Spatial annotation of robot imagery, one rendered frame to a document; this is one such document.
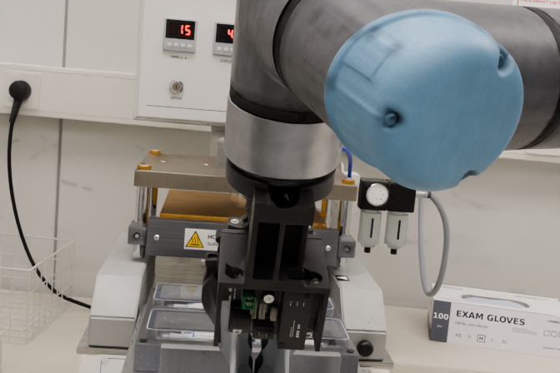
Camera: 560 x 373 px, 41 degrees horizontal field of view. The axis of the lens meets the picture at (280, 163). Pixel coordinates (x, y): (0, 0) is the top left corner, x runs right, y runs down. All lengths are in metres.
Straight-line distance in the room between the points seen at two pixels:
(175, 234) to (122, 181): 0.65
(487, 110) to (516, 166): 1.19
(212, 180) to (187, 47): 0.27
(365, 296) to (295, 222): 0.43
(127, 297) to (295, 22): 0.53
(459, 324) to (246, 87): 0.97
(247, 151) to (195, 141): 1.05
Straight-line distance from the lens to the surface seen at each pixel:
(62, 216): 1.58
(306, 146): 0.43
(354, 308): 0.86
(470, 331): 1.35
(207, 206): 0.96
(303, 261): 0.49
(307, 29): 0.36
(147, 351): 0.68
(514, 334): 1.36
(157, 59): 1.10
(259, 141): 0.43
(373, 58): 0.31
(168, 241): 0.89
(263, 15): 0.40
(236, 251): 0.49
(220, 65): 1.10
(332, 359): 0.64
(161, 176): 0.89
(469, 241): 1.53
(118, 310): 0.83
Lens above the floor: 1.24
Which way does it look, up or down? 7 degrees down
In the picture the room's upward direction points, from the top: 5 degrees clockwise
